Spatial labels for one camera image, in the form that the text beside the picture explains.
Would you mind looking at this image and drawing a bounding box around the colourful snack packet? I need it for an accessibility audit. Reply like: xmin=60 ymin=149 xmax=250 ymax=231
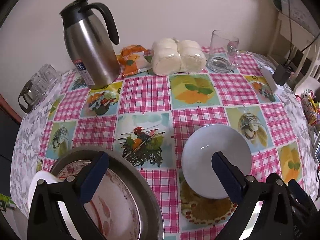
xmin=300 ymin=90 xmax=320 ymax=128

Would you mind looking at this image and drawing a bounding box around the plain white bowl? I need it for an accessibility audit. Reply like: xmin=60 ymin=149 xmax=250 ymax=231
xmin=181 ymin=124 xmax=252 ymax=200

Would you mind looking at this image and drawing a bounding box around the white square plate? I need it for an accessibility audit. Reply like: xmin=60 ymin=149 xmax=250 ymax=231
xmin=28 ymin=171 xmax=78 ymax=240

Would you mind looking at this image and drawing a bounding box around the reddish wooden frame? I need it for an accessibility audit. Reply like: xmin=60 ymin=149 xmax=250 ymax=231
xmin=0 ymin=94 xmax=23 ymax=124

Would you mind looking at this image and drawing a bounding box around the black cable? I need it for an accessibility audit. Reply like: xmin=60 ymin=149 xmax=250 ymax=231
xmin=285 ymin=0 xmax=320 ymax=67

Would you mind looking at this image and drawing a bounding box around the clear glass mug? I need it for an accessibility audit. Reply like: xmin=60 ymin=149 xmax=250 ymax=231
xmin=206 ymin=30 xmax=242 ymax=73

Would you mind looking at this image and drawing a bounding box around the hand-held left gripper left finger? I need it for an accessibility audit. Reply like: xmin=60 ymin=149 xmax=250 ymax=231
xmin=27 ymin=151 xmax=110 ymax=240

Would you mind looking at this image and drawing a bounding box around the white charger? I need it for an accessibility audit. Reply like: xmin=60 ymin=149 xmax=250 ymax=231
xmin=260 ymin=65 xmax=283 ymax=94

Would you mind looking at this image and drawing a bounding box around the floral rim round plate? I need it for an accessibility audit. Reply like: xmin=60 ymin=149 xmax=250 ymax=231
xmin=56 ymin=160 xmax=143 ymax=240

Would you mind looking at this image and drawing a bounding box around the black power adapter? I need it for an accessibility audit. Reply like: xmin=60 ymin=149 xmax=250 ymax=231
xmin=272 ymin=64 xmax=292 ymax=86

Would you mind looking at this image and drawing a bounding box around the green printed box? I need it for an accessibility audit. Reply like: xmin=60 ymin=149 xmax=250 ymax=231
xmin=0 ymin=194 xmax=16 ymax=212

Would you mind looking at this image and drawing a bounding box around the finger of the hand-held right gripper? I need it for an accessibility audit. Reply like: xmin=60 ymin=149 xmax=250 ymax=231
xmin=287 ymin=179 xmax=317 ymax=210

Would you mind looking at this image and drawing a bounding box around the stainless steel round plate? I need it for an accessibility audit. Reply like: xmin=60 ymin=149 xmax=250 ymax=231
xmin=50 ymin=147 xmax=165 ymax=240

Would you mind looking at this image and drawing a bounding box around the clear glass tumbler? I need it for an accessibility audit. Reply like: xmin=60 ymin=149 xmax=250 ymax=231
xmin=30 ymin=72 xmax=50 ymax=98
xmin=39 ymin=64 xmax=59 ymax=88

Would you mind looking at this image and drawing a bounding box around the grey fabric bag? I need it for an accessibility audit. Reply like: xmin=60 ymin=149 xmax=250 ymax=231
xmin=285 ymin=0 xmax=320 ymax=38

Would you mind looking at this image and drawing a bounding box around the stainless steel thermos jug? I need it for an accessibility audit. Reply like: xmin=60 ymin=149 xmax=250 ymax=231
xmin=59 ymin=0 xmax=120 ymax=90

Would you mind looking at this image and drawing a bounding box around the glass coffee pot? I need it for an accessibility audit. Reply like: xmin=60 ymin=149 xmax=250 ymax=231
xmin=17 ymin=79 xmax=42 ymax=113

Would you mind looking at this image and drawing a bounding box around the orange snack packet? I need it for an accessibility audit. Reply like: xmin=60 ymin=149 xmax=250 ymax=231
xmin=117 ymin=44 xmax=153 ymax=77

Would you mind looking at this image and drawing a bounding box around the grey floral cloth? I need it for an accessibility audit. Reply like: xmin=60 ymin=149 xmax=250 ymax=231
xmin=10 ymin=52 xmax=318 ymax=220

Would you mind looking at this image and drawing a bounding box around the white lattice chair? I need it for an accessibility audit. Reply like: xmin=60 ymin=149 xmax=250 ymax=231
xmin=266 ymin=12 xmax=320 ymax=95

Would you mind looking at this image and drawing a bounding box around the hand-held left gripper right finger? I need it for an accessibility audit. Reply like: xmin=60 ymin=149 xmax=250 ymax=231
xmin=212 ymin=151 xmax=294 ymax=240

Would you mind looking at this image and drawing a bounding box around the dark cabinet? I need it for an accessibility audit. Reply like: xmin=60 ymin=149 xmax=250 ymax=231
xmin=0 ymin=110 xmax=20 ymax=205

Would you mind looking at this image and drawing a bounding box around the bag of steamed buns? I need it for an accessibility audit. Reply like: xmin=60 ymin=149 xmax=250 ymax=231
xmin=151 ymin=37 xmax=207 ymax=76

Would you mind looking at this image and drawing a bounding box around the pink checked tablecloth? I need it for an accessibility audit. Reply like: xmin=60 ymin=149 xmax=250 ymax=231
xmin=37 ymin=45 xmax=308 ymax=240

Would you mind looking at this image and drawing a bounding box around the large strawberry print bowl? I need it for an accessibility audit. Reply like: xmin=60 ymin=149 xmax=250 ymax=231
xmin=84 ymin=172 xmax=140 ymax=240

